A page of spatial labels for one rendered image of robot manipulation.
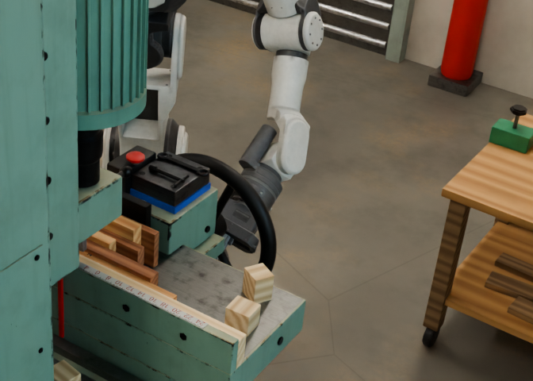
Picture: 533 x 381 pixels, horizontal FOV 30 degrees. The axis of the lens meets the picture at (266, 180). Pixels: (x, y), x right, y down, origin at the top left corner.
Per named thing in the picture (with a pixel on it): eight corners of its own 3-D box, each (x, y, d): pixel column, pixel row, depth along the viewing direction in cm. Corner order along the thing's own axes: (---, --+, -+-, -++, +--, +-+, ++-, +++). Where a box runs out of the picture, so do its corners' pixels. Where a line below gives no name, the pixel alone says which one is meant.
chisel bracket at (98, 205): (122, 224, 149) (123, 175, 144) (59, 267, 138) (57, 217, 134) (84, 206, 152) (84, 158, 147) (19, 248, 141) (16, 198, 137)
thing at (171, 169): (210, 188, 164) (212, 159, 161) (170, 217, 156) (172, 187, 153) (147, 162, 169) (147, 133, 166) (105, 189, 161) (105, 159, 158)
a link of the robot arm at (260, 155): (250, 201, 206) (277, 159, 210) (284, 204, 197) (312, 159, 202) (216, 166, 200) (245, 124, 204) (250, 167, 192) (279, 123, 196)
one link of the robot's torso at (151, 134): (115, 142, 252) (109, -10, 219) (184, 149, 253) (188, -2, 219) (105, 186, 242) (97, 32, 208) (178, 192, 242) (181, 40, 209)
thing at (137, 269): (157, 297, 148) (159, 271, 146) (149, 303, 147) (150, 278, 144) (34, 237, 158) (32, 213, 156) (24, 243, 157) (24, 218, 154)
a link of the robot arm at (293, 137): (276, 175, 206) (285, 112, 207) (304, 177, 199) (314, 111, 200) (252, 171, 202) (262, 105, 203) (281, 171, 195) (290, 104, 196)
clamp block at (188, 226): (217, 233, 169) (220, 189, 164) (170, 271, 159) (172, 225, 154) (147, 203, 175) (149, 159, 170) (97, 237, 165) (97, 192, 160)
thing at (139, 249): (143, 273, 153) (144, 246, 150) (137, 279, 151) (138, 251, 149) (40, 225, 161) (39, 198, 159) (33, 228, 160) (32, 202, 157)
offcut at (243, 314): (235, 314, 146) (237, 294, 144) (258, 324, 145) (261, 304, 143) (224, 327, 144) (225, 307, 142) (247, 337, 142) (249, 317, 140)
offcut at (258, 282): (260, 286, 152) (262, 262, 150) (271, 299, 150) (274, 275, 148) (241, 291, 151) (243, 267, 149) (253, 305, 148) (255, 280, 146)
